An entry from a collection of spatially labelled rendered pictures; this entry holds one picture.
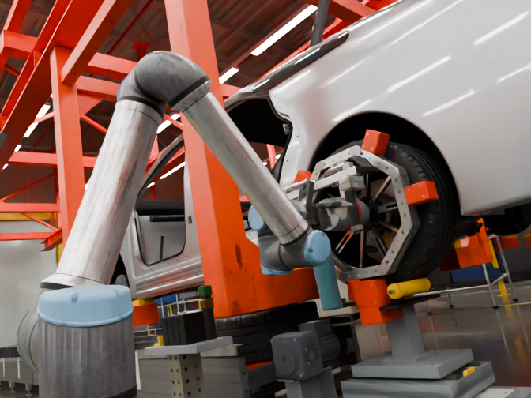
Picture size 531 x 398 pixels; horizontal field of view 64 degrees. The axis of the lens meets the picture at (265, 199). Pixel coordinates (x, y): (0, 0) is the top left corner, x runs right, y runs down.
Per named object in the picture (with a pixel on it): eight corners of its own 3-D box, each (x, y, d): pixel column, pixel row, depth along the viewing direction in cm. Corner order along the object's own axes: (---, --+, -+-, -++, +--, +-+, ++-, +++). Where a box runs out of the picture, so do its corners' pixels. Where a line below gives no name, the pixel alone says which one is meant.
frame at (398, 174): (432, 266, 159) (397, 131, 170) (423, 268, 154) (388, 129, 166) (323, 285, 197) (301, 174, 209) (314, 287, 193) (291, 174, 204)
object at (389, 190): (431, 225, 182) (393, 166, 195) (421, 226, 177) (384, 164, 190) (376, 260, 201) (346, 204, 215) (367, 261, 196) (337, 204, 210)
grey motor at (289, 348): (373, 392, 192) (356, 312, 199) (310, 422, 163) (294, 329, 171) (342, 390, 204) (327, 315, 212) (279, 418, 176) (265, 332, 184)
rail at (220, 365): (258, 393, 188) (250, 342, 193) (242, 399, 182) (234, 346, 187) (74, 379, 364) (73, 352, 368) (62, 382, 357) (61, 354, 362)
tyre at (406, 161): (438, 122, 184) (324, 169, 231) (410, 113, 168) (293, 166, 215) (478, 274, 171) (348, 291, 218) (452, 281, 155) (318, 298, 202)
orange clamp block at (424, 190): (417, 205, 165) (438, 199, 158) (407, 205, 159) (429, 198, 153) (412, 188, 166) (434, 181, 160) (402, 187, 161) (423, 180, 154)
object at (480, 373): (496, 383, 171) (489, 358, 173) (457, 411, 147) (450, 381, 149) (389, 380, 206) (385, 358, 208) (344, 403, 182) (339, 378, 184)
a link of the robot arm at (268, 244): (280, 275, 114) (274, 230, 116) (255, 278, 123) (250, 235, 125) (306, 272, 120) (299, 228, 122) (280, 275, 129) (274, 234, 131)
